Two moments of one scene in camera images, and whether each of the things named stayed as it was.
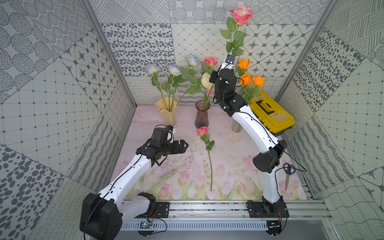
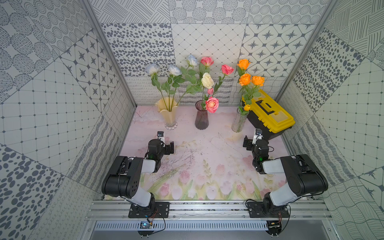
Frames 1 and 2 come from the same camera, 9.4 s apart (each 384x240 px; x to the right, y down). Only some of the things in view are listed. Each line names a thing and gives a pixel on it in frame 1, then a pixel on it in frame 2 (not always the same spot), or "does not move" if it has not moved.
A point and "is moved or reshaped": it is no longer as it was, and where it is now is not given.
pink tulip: x=207 y=100 does not move
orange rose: x=244 y=79 does not move
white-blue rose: x=175 y=79 does not move
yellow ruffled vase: x=167 y=106 does not move
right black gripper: x=214 y=74 -> x=248 y=142
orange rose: x=257 y=81 does not move
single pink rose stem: x=203 y=132 -> x=211 y=104
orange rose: x=242 y=66 does not move
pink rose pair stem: x=241 y=15 is moved or reshaped
